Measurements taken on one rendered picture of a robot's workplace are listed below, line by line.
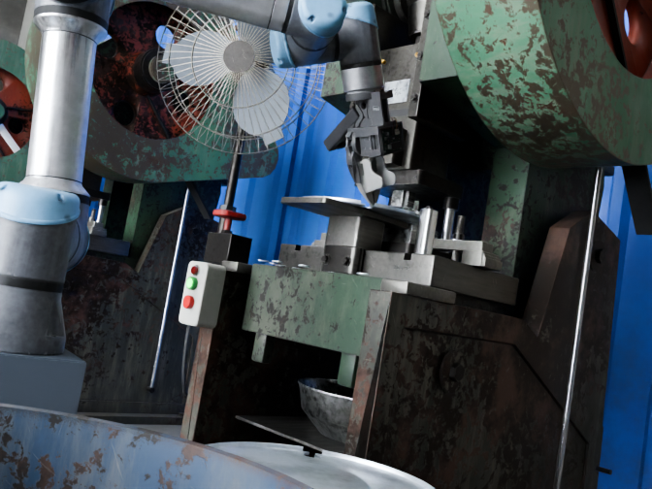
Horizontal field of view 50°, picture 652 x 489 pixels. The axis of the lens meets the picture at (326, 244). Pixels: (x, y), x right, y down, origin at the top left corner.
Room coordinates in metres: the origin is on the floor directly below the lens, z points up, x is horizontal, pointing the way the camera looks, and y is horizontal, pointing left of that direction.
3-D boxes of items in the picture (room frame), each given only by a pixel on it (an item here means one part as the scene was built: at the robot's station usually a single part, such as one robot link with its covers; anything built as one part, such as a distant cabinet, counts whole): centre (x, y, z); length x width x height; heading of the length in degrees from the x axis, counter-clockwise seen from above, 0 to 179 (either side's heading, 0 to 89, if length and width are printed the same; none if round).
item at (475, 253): (1.41, -0.27, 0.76); 0.17 x 0.06 x 0.10; 43
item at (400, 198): (1.53, -0.15, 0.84); 0.05 x 0.03 x 0.04; 43
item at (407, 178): (1.54, -0.16, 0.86); 0.20 x 0.16 x 0.05; 43
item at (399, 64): (1.51, -0.13, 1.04); 0.17 x 0.15 x 0.30; 133
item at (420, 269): (1.54, -0.16, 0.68); 0.45 x 0.30 x 0.06; 43
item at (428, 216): (1.32, -0.19, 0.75); 0.03 x 0.03 x 0.10; 43
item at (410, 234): (1.53, -0.15, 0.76); 0.15 x 0.09 x 0.05; 43
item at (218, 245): (1.61, 0.22, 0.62); 0.10 x 0.06 x 0.20; 43
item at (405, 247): (1.54, -0.16, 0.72); 0.20 x 0.16 x 0.03; 43
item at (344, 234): (1.42, -0.03, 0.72); 0.25 x 0.14 x 0.14; 133
